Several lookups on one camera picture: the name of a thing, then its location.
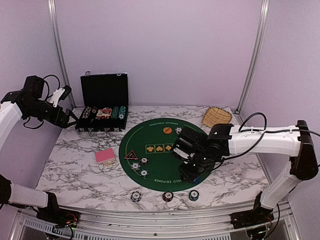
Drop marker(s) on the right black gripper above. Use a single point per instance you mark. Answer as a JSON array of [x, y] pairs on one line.
[[189, 175]]

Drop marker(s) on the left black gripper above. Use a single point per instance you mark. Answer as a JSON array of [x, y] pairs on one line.
[[62, 123]]

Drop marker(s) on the white chips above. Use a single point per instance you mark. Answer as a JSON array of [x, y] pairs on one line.
[[135, 166], [178, 130]]

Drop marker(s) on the orange big blind button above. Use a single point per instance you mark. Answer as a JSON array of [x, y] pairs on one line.
[[167, 130]]

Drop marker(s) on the teal chip stack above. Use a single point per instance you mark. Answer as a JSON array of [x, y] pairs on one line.
[[193, 195]]

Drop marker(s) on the red black chip stack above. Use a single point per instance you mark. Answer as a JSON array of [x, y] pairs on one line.
[[167, 196]]

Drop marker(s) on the red playing card deck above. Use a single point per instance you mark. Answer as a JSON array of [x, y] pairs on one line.
[[106, 158]]

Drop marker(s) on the red chips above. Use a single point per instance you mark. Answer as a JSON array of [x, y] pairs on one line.
[[144, 160]]

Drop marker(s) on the black triangular dealer button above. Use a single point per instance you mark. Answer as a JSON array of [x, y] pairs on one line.
[[131, 155]]

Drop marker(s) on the blue small blind button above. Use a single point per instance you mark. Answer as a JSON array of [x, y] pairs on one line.
[[196, 181]]

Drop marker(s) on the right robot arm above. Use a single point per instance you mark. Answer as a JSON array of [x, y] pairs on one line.
[[294, 142]]

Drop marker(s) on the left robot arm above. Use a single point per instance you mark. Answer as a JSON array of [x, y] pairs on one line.
[[29, 122]]

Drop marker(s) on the beige blue chips in case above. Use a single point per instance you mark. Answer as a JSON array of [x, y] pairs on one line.
[[86, 112]]

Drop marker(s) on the brown chips in case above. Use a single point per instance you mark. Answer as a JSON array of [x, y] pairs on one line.
[[94, 110]]

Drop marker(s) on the card deck in case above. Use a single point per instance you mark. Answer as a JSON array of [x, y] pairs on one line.
[[104, 113]]

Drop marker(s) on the black poker chip case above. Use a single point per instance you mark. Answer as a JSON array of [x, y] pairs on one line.
[[104, 91]]

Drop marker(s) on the woven bamboo tray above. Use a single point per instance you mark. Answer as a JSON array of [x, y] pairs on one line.
[[216, 115]]

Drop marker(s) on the green chips row in case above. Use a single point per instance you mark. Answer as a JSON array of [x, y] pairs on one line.
[[115, 112]]

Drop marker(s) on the teal chips row in case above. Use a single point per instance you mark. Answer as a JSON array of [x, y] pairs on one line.
[[122, 112]]

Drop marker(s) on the round green poker mat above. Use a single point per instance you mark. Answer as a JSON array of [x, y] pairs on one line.
[[147, 139]]

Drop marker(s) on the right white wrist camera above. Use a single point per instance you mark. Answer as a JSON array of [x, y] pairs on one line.
[[179, 153]]

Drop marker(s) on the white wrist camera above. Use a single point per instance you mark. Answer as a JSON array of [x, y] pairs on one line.
[[59, 95], [179, 153]]

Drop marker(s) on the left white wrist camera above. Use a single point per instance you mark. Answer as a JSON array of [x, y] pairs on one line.
[[59, 95]]

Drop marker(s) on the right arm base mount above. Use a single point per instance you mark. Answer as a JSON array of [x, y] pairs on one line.
[[248, 218]]

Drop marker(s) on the right aluminium frame post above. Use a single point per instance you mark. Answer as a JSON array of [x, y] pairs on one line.
[[259, 38]]

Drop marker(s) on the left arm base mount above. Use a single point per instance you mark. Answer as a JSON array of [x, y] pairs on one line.
[[64, 218]]

